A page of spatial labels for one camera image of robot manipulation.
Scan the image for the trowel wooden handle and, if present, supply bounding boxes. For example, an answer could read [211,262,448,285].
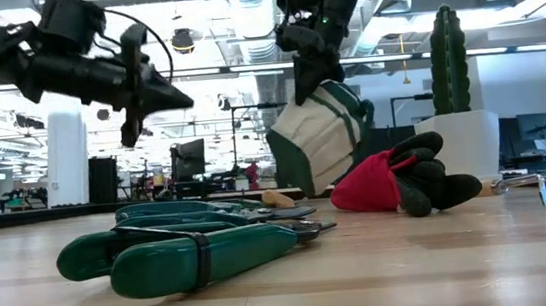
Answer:
[260,186,298,212]

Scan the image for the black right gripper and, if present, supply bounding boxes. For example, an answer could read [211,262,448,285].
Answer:
[271,0,383,109]

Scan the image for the black partition panel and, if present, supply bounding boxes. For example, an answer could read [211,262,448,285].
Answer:
[367,122,420,165]

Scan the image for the black pruning shears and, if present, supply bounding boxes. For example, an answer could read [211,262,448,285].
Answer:
[53,205,345,306]

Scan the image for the hand rake wooden handle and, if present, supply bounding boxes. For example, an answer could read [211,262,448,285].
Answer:
[475,171,546,217]

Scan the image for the red black gardening glove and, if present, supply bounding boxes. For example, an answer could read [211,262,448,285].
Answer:
[324,126,487,228]

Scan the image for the green cactus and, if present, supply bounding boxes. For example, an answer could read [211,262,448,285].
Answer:
[423,2,474,117]

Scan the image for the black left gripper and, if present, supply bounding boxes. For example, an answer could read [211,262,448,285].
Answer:
[14,18,199,159]

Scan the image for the black cabinet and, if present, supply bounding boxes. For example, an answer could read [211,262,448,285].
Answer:
[85,155,122,206]

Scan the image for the yellow hanging pendant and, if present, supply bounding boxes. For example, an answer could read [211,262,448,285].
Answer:
[396,33,412,86]

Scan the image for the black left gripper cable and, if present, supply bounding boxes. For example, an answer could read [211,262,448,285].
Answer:
[100,1,177,89]

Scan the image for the white room column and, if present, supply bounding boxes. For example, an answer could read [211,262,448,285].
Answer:
[39,109,95,210]

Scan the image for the white plant pot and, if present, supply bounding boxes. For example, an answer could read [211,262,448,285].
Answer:
[412,107,506,188]

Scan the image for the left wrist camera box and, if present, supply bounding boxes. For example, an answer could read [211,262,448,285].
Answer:
[34,0,110,60]

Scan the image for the green pruning shears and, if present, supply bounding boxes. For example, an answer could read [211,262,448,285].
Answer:
[112,185,320,239]

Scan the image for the desk monitor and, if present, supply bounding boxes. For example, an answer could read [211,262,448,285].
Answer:
[515,111,546,158]

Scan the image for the dark monitor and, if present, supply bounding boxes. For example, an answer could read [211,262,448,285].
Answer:
[167,137,209,184]

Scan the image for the beige green canvas garden bag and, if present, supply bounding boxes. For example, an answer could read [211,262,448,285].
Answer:
[260,75,384,202]

